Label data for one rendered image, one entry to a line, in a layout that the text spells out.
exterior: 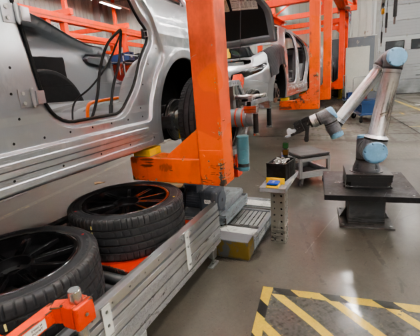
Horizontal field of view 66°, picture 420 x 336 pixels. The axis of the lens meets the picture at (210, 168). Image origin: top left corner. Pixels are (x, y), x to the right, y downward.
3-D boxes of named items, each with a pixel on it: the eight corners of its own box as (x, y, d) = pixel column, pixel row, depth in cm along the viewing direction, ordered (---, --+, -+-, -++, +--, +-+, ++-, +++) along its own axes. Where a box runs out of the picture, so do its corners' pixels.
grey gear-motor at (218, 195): (180, 219, 260) (176, 177, 251) (229, 225, 243) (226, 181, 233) (168, 229, 245) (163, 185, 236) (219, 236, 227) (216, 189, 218)
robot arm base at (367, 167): (379, 167, 248) (380, 155, 246) (381, 174, 231) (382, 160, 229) (352, 167, 256) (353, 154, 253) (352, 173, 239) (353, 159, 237)
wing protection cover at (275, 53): (269, 77, 556) (268, 45, 543) (287, 75, 543) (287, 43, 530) (257, 78, 495) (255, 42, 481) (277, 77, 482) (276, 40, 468)
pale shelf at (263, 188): (275, 173, 246) (275, 169, 245) (298, 174, 239) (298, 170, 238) (259, 191, 209) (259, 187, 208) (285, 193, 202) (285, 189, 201)
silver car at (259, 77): (251, 92, 969) (249, 35, 928) (316, 89, 889) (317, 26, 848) (158, 112, 540) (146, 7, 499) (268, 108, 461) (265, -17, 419)
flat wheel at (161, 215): (105, 213, 234) (99, 181, 228) (195, 211, 224) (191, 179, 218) (49, 263, 171) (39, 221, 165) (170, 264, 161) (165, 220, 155)
